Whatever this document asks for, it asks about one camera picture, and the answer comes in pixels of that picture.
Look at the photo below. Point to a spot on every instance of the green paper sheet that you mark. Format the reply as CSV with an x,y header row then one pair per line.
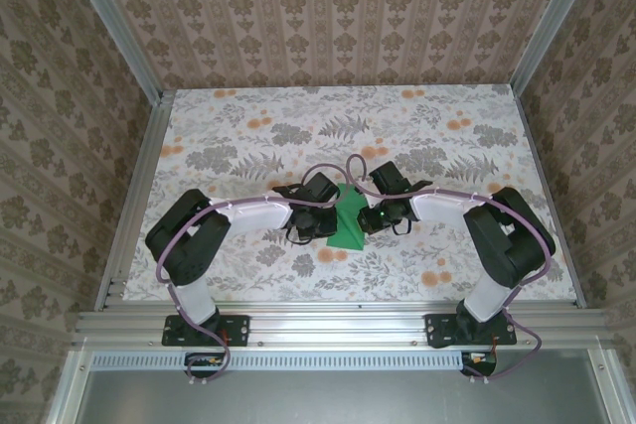
x,y
348,238

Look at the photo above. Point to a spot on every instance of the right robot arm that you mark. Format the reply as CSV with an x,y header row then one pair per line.
x,y
507,240

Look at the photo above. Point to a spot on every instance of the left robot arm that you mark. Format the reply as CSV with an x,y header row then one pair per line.
x,y
189,245

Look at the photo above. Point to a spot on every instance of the floral tablecloth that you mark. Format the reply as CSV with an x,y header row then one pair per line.
x,y
298,275

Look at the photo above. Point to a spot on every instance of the wide aluminium mounting beam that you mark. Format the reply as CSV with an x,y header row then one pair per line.
x,y
338,327

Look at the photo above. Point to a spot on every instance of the grey metal panel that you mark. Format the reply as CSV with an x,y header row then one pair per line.
x,y
348,399

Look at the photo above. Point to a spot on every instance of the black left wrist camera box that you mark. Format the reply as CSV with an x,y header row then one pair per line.
x,y
320,186

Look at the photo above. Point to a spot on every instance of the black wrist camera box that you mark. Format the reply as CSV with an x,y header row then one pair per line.
x,y
387,178
320,186

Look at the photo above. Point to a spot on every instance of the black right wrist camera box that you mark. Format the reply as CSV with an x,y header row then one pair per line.
x,y
387,178

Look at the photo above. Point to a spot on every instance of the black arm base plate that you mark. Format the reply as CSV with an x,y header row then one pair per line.
x,y
437,329
238,329

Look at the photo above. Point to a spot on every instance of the aluminium side rail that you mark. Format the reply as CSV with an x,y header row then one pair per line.
x,y
551,195
134,205

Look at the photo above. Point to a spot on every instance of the aluminium frame post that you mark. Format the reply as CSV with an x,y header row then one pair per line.
x,y
114,27
551,22

